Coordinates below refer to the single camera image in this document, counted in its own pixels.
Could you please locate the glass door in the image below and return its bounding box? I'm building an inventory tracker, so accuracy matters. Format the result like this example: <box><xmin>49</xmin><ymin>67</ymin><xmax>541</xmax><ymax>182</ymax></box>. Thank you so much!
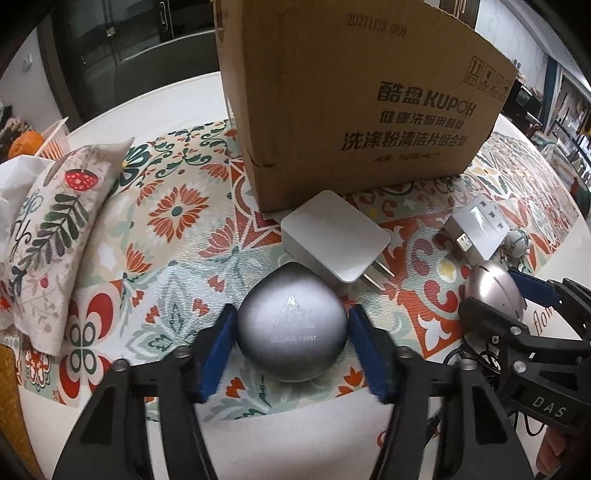
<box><xmin>50</xmin><ymin>0</ymin><xmax>223</xmax><ymax>80</ymax></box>

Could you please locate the black cable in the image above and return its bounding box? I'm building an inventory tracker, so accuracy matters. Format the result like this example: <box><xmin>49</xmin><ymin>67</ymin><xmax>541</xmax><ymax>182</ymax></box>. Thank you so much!
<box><xmin>442</xmin><ymin>342</ymin><xmax>548</xmax><ymax>439</ymax></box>

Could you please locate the round silver metal case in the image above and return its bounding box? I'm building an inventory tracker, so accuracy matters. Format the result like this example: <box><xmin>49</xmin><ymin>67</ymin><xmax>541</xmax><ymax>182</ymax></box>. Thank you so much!
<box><xmin>236</xmin><ymin>262</ymin><xmax>348</xmax><ymax>383</ymax></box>

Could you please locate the small round keychain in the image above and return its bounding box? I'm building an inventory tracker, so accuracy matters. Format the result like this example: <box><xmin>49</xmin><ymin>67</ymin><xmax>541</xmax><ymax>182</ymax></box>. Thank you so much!
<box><xmin>501</xmin><ymin>228</ymin><xmax>530</xmax><ymax>259</ymax></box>

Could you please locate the background display shelf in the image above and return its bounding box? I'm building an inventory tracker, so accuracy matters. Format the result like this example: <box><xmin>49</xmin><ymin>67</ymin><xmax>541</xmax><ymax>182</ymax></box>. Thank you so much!
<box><xmin>510</xmin><ymin>51</ymin><xmax>591</xmax><ymax>197</ymax></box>

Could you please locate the small silver USB charger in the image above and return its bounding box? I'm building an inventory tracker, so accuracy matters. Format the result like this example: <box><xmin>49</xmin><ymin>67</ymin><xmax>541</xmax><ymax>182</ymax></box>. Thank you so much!
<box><xmin>444</xmin><ymin>194</ymin><xmax>509</xmax><ymax>267</ymax></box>

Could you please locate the floral patterned table mat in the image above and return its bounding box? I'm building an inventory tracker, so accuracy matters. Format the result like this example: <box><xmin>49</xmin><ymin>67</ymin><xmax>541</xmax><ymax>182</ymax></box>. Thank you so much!
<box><xmin>18</xmin><ymin>117</ymin><xmax>579</xmax><ymax>422</ymax></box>

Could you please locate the silver oval computer mouse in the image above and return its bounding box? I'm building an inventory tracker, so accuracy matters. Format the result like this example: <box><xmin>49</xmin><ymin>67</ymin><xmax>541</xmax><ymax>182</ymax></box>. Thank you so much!
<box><xmin>464</xmin><ymin>260</ymin><xmax>528</xmax><ymax>325</ymax></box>

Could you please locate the white plastic bag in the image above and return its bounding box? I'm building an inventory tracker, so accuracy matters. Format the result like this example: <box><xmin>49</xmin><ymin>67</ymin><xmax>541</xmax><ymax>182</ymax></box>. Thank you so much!
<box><xmin>0</xmin><ymin>154</ymin><xmax>52</xmax><ymax>241</ymax></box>

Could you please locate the person's right hand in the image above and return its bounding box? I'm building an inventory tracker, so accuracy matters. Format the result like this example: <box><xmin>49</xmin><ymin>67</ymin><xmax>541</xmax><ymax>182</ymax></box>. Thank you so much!
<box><xmin>547</xmin><ymin>431</ymin><xmax>575</xmax><ymax>480</ymax></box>

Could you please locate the yellow woven mat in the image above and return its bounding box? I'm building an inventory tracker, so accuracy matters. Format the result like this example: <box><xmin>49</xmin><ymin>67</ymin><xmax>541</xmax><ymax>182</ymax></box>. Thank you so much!
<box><xmin>0</xmin><ymin>344</ymin><xmax>43</xmax><ymax>469</ymax></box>

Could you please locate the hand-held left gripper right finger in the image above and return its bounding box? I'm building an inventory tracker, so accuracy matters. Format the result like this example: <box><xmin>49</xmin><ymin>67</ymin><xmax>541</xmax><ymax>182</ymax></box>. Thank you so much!
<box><xmin>348</xmin><ymin>305</ymin><xmax>537</xmax><ymax>480</ymax></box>

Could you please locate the orange fruit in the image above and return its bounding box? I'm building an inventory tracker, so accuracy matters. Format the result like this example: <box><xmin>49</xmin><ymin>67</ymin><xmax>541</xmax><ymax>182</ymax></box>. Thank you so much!
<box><xmin>7</xmin><ymin>130</ymin><xmax>47</xmax><ymax>160</ymax></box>

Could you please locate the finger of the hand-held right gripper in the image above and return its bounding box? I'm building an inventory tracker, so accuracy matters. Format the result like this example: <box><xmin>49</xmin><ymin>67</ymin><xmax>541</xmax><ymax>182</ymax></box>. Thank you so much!
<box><xmin>457</xmin><ymin>296</ymin><xmax>555</xmax><ymax>400</ymax></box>
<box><xmin>508</xmin><ymin>268</ymin><xmax>591</xmax><ymax>343</ymax></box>

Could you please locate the white power adapter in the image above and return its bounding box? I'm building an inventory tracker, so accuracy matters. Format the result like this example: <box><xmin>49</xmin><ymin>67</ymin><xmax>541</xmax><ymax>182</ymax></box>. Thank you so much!
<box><xmin>280</xmin><ymin>189</ymin><xmax>396</xmax><ymax>294</ymax></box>

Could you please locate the brown cardboard box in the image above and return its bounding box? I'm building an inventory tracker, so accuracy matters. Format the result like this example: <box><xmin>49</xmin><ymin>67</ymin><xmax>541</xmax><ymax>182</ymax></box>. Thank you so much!
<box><xmin>213</xmin><ymin>0</ymin><xmax>519</xmax><ymax>214</ymax></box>

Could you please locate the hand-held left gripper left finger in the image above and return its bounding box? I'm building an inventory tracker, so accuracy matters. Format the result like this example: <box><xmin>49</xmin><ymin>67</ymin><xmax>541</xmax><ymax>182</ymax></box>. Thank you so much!
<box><xmin>51</xmin><ymin>304</ymin><xmax>239</xmax><ymax>480</ymax></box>

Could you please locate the white plastic basket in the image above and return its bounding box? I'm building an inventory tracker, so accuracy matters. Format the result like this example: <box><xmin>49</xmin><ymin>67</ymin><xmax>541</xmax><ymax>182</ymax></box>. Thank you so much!
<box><xmin>32</xmin><ymin>117</ymin><xmax>73</xmax><ymax>160</ymax></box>

